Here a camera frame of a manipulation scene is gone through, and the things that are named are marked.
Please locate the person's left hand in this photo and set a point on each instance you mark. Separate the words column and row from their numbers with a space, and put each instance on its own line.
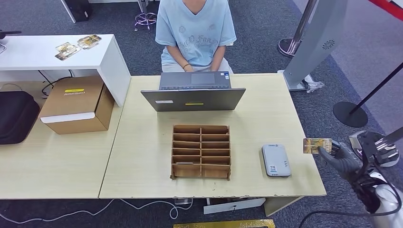
column 215, row 68

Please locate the white side desk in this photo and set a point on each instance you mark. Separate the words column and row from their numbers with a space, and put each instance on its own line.
column 31, row 59

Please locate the red barrier belt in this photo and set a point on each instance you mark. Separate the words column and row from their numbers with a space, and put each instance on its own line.
column 388, row 8

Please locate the person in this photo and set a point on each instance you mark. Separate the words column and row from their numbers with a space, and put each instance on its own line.
column 195, row 31

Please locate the crumpled clear plastic bag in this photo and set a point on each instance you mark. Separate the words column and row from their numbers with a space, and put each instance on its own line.
column 312, row 85

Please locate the wooden slotted card organizer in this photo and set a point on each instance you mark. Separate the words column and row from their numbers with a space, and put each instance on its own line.
column 185, row 171

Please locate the chrome stanchion post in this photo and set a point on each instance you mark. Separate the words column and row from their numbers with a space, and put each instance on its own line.
column 289, row 48

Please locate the grey laptop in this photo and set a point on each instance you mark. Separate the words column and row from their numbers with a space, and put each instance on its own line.
column 192, row 100

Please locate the brown cardboard box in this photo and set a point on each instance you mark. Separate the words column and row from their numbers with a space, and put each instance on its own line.
column 74, row 107

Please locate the person's left forearm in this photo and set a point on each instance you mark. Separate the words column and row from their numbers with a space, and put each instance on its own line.
column 218, row 56

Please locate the silver kiosk stand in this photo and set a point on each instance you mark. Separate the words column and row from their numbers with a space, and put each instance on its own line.
column 314, row 37

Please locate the black soft case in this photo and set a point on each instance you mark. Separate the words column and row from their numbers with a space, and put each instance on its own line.
column 15, row 118

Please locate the black floor cabinet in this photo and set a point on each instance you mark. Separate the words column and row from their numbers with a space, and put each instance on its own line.
column 78, row 9

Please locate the wooden desk leg panel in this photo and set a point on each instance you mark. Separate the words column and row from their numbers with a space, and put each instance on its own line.
column 280, row 206

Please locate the person's right forearm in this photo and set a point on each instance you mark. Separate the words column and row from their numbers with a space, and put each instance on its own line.
column 178, row 56

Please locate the yellow autumn-tree hotel card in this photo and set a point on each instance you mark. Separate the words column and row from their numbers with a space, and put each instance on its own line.
column 313, row 145

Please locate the black stanchion with round base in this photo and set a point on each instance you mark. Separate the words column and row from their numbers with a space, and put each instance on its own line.
column 350, row 114

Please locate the grey power adapter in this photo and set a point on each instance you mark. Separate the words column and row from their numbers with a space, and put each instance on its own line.
column 182, row 201

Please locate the grey card reader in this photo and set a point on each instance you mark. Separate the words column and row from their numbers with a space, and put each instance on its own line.
column 276, row 160

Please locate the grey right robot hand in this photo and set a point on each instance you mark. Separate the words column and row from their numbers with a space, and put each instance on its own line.
column 343, row 160

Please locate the chrome stool base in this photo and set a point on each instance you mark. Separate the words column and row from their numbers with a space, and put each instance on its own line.
column 146, row 19

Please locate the chrome stanchion with mirror base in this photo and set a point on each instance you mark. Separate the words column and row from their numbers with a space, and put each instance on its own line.
column 390, row 154

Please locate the person's right hand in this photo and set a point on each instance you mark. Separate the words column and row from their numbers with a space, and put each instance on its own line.
column 189, row 68

